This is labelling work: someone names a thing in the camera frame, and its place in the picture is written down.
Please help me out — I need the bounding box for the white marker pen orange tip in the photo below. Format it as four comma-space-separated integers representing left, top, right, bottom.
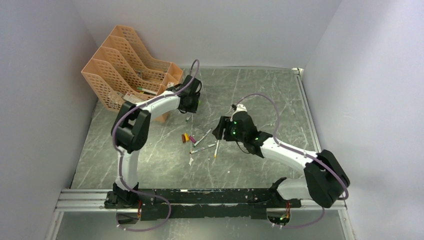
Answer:
214, 140, 220, 159

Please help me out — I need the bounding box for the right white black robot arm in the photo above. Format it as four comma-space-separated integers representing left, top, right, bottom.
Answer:
212, 110, 351, 208

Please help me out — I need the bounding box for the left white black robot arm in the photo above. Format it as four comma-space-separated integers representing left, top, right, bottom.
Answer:
111, 75, 202, 208

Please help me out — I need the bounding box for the white marker pen upper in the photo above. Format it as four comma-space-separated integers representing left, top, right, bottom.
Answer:
193, 128, 212, 147

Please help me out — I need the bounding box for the white marker pen colourful label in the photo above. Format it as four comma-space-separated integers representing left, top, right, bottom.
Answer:
189, 143, 216, 154

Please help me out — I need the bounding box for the black green marker in organizer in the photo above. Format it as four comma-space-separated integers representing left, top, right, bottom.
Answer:
136, 87, 158, 96

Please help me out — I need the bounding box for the white calculator box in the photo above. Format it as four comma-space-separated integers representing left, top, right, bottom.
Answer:
122, 92, 143, 104

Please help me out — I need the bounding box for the peach plastic file organizer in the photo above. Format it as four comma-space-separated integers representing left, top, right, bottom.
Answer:
81, 25, 184, 113

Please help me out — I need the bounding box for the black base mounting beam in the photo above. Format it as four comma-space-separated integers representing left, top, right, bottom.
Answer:
104, 188, 301, 221

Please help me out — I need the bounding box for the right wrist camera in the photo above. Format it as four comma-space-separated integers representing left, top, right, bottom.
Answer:
230, 104, 247, 121

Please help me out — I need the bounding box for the aluminium rail frame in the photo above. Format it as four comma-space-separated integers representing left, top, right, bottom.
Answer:
44, 67, 357, 240

